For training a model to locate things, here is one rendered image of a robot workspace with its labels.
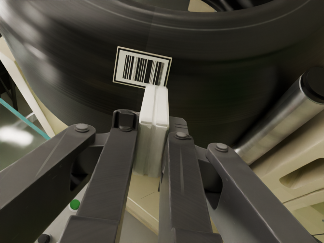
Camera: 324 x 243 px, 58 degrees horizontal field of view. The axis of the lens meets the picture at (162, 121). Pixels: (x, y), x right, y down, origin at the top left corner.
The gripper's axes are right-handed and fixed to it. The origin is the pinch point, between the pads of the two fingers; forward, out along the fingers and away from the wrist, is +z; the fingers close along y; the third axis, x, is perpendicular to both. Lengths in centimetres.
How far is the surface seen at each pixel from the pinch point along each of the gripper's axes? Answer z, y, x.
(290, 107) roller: 16.9, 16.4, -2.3
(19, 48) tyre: 21.2, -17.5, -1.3
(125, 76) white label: 15.7, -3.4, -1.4
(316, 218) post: 37, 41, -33
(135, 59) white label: 15.7, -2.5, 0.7
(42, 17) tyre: 18.6, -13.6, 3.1
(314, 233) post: 41, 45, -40
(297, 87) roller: 15.9, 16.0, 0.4
